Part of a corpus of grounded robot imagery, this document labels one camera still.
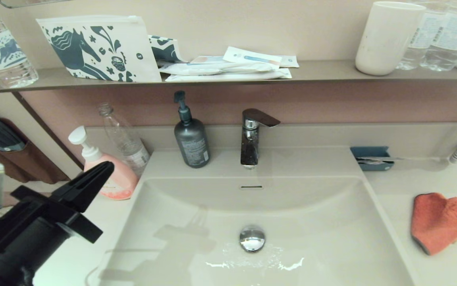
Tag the white label water bottle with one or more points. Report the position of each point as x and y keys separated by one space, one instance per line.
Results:
x=427 y=35
x=450 y=39

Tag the white horse print pouch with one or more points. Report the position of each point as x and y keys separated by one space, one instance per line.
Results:
x=93 y=47

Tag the chrome faucet body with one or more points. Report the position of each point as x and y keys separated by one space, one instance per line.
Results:
x=249 y=147

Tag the pale pink packet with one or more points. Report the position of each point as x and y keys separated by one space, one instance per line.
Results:
x=208 y=59

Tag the empty clear plastic bottle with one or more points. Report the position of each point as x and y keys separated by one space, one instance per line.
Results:
x=127 y=143

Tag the tall white tumbler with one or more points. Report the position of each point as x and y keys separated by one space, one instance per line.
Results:
x=387 y=39

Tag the white ceramic sink basin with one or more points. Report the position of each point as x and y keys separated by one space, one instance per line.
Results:
x=311 y=222

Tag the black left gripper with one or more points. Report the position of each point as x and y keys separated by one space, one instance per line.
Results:
x=41 y=222

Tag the orange microfibre cloth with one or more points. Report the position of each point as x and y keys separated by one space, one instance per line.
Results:
x=438 y=222

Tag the pink detergent pump bottle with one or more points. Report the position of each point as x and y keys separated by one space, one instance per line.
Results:
x=119 y=182

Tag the dark grey soap dispenser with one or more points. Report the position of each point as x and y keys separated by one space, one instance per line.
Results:
x=191 y=143

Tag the white packet blue stripe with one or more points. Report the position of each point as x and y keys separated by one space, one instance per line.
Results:
x=252 y=55

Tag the long white plastic packet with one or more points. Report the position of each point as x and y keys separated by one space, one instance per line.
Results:
x=212 y=69

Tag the small blue print pouch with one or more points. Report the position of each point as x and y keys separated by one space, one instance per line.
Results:
x=166 y=49

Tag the chrome drain stopper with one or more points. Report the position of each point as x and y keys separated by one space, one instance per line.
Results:
x=252 y=238

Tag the brown wall shelf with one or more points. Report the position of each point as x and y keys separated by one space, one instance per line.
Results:
x=323 y=73

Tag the deer print water bottle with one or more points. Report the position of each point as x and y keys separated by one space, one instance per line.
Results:
x=2 y=51

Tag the chrome faucet lever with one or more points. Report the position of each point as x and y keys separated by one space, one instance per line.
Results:
x=260 y=117

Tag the blue plastic tray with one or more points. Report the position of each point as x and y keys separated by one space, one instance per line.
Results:
x=371 y=151

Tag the small white sachet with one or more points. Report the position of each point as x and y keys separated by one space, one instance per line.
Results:
x=290 y=61

